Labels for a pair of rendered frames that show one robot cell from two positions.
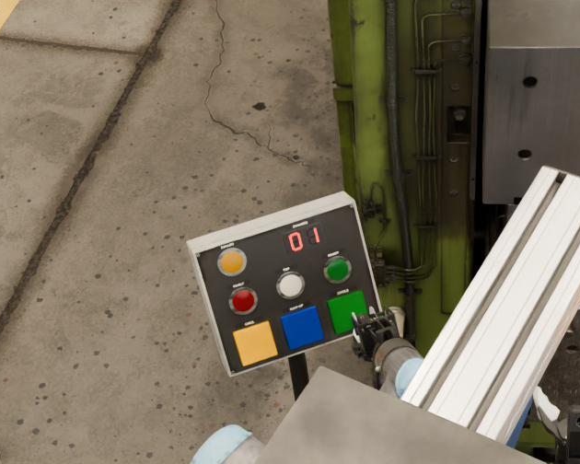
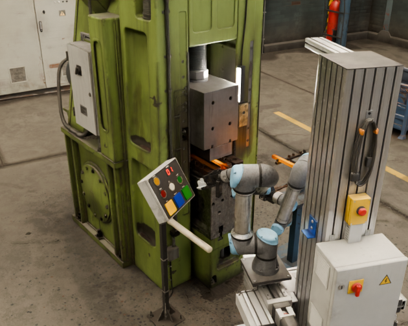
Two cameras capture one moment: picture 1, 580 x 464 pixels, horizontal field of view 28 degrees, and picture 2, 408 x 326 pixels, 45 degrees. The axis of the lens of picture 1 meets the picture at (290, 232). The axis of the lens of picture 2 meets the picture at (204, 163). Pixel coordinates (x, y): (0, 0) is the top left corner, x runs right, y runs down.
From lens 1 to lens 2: 1.98 m
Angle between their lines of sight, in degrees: 45
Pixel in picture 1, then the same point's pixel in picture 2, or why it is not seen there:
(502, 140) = (207, 125)
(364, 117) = (161, 138)
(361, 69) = (160, 120)
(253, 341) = (170, 206)
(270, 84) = (26, 226)
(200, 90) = not seen: outside the picture
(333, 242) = (175, 171)
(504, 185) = (208, 141)
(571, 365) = (231, 203)
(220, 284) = (156, 189)
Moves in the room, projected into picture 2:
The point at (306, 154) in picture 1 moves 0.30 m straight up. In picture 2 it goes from (61, 238) to (56, 209)
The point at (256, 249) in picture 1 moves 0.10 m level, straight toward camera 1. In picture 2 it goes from (160, 176) to (173, 181)
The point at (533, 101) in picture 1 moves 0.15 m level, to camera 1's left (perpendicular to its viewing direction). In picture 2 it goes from (214, 108) to (199, 115)
